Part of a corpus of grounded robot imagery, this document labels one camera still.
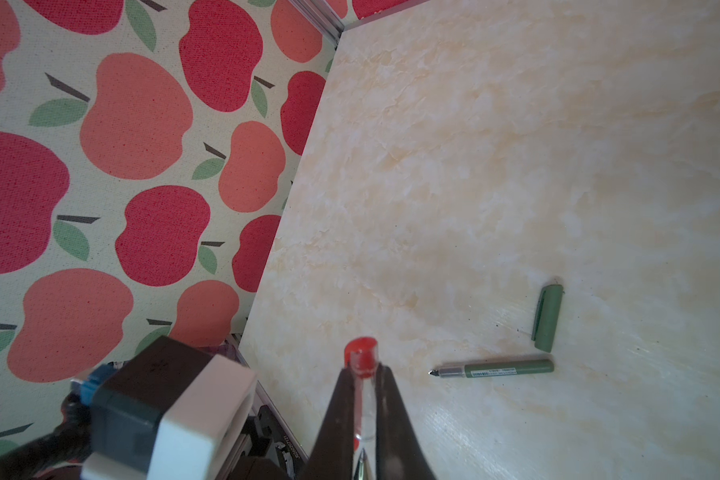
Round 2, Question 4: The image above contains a clear red pen cap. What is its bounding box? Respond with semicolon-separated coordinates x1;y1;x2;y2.
344;337;379;479

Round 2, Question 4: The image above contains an aluminium front rail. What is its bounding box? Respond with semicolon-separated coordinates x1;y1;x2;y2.
224;381;308;479

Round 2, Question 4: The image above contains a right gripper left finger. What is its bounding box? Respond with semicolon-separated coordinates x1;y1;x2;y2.
299;368;355;480

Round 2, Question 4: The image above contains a green pen cap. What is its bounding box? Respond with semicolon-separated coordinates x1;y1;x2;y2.
531;284;564;353

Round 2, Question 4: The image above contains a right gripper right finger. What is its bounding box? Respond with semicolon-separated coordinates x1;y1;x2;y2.
375;364;436;480

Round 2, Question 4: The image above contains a left aluminium corner post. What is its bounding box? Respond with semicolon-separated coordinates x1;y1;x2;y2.
289;0;345;47

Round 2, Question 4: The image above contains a green marker pen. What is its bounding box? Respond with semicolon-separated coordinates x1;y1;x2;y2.
429;359;555;379

